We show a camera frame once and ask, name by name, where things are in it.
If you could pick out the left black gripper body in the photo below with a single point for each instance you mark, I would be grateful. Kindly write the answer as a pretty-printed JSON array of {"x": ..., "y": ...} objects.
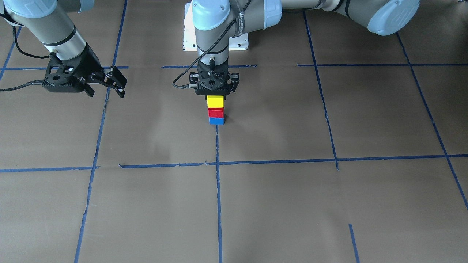
[{"x": 235, "y": 79}]

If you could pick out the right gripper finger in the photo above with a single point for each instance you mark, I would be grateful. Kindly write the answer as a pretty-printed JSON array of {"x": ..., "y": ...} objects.
[
  {"x": 114, "y": 78},
  {"x": 88, "y": 89}
]

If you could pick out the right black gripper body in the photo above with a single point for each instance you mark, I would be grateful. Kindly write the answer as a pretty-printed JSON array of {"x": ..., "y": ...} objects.
[{"x": 89, "y": 64}]

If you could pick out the yellow wooden block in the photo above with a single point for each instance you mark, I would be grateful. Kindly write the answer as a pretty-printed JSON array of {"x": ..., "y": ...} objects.
[{"x": 215, "y": 101}]

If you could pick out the red wooden block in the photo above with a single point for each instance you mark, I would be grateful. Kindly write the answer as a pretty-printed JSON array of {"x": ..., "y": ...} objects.
[{"x": 216, "y": 112}]

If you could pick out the blue wooden block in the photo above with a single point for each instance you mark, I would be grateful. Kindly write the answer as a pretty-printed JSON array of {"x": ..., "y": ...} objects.
[{"x": 216, "y": 121}]

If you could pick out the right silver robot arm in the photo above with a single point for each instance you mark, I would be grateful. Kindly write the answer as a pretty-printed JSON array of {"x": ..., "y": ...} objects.
[{"x": 48, "y": 20}]

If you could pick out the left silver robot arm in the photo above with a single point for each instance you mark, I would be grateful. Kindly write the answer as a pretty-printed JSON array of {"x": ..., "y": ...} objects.
[{"x": 215, "y": 21}]

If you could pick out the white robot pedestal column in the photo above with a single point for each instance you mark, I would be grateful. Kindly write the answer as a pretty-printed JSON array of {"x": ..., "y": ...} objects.
[{"x": 189, "y": 39}]

